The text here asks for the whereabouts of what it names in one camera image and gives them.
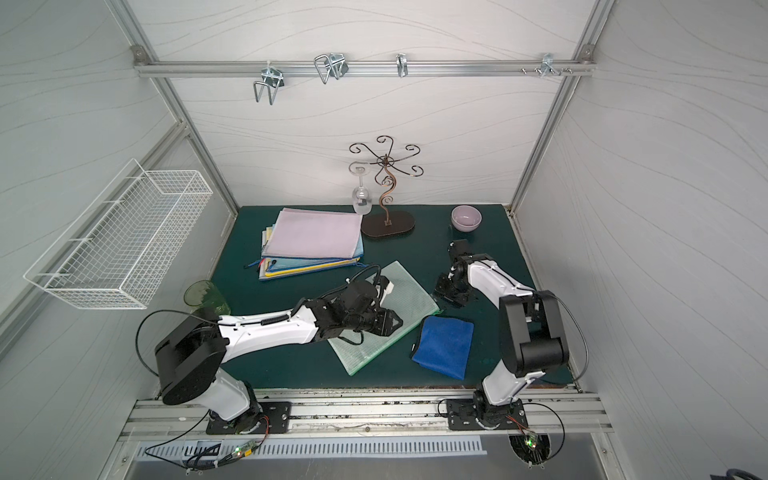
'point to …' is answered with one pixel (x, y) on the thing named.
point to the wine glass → (361, 197)
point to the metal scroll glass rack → (380, 225)
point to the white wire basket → (118, 251)
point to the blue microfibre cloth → (444, 344)
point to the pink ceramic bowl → (466, 218)
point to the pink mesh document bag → (314, 233)
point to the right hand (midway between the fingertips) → (439, 295)
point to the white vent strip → (150, 452)
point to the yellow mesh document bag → (269, 274)
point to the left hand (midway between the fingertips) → (399, 324)
